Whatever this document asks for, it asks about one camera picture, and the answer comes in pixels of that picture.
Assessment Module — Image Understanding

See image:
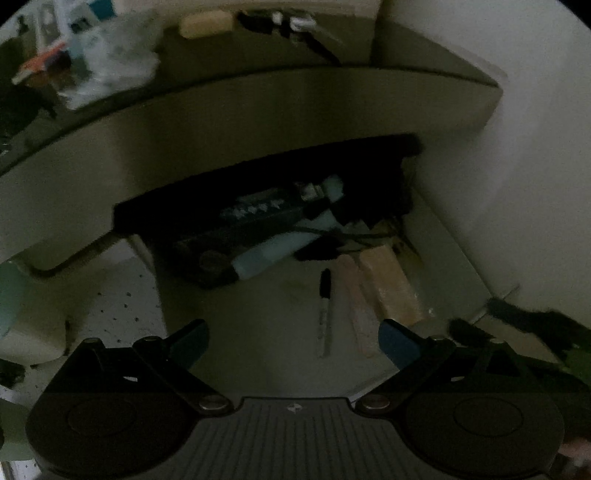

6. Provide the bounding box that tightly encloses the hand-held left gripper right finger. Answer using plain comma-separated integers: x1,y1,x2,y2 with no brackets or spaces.
355,318,542,415

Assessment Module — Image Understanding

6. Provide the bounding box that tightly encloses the orange and white box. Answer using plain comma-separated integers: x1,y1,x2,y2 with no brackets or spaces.
11,44,70,86

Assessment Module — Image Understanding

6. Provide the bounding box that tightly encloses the light blue tube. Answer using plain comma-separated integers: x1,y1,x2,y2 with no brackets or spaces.
231,231,324,281

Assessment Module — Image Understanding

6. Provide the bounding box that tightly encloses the white desk drawer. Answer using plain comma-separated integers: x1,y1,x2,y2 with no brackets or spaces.
113,133,520,401

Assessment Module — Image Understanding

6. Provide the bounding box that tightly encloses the black and silver tool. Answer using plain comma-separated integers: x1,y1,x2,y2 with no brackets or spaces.
236,10,343,65

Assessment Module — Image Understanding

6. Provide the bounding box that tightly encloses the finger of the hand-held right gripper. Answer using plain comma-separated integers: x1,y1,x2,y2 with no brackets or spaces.
449,318,496,348
488,298,579,344

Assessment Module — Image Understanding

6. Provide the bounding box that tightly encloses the white desk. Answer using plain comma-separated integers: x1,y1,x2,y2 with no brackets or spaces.
0,11,505,278

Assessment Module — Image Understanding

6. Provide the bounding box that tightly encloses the black marker pen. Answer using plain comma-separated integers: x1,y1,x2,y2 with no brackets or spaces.
316,268,333,358

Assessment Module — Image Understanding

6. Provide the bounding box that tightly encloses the tan rectangular block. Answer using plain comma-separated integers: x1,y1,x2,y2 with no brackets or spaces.
358,247,424,326

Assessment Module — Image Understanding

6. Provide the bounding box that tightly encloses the light blue packet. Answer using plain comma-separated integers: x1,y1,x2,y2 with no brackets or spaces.
323,175,345,201

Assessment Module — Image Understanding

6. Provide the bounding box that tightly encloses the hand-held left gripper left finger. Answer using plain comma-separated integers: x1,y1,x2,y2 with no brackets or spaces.
65,318,232,416

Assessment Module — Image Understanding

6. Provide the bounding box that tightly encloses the tan sponge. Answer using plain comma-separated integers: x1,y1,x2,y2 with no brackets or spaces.
179,11,233,38

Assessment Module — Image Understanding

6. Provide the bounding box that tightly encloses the clear plastic bag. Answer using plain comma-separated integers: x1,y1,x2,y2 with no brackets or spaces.
58,14,162,110

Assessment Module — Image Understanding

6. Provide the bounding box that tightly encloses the black power strip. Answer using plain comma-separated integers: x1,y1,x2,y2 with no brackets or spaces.
173,182,331,289

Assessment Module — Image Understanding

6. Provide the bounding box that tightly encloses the pink flat bar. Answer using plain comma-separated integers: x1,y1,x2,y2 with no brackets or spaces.
335,255,386,357

